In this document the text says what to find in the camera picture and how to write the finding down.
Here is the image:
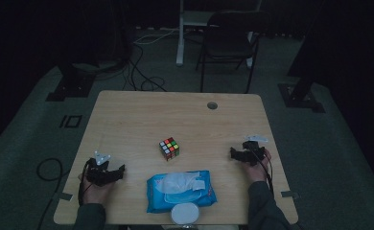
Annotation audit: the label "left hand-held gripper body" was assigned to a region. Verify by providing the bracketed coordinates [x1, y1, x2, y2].
[84, 150, 121, 188]

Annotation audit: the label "person's left hand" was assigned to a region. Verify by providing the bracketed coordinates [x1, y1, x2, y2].
[78, 173, 116, 206]

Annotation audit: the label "hand-held gripper cable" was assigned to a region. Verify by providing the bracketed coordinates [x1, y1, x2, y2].
[77, 158, 93, 206]
[249, 149, 275, 196]

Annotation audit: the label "white round lid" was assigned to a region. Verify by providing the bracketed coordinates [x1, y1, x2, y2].
[170, 201, 200, 226]

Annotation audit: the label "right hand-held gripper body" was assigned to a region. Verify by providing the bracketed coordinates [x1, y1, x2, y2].
[243, 134, 269, 167]

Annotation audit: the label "multicoloured puzzle cube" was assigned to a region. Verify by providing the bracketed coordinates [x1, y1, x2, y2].
[158, 136, 180, 162]

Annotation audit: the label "black stand base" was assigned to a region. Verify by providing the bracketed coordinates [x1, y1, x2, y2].
[45, 61, 97, 103]
[277, 72, 326, 114]

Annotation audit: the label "white wet wipe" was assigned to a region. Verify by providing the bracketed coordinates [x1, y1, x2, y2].
[160, 172, 207, 195]

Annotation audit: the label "white floor cable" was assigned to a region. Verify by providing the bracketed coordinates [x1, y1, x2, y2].
[132, 28, 180, 46]

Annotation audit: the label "right hand-held gripper cable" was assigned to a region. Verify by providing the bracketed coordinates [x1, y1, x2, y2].
[249, 149, 275, 196]

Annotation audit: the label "grey tape strip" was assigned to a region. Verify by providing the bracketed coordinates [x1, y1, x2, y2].
[57, 191, 74, 202]
[280, 190, 300, 200]

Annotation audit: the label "left hand-held gripper cable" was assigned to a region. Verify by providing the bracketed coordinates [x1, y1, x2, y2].
[77, 158, 93, 206]

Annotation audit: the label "black floor cables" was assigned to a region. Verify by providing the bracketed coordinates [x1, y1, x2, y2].
[93, 30, 169, 94]

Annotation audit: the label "blue wet wipes pack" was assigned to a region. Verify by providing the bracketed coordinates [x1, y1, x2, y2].
[145, 170, 219, 215]

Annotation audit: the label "black folding chair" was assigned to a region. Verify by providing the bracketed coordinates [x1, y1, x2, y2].
[195, 11, 272, 95]

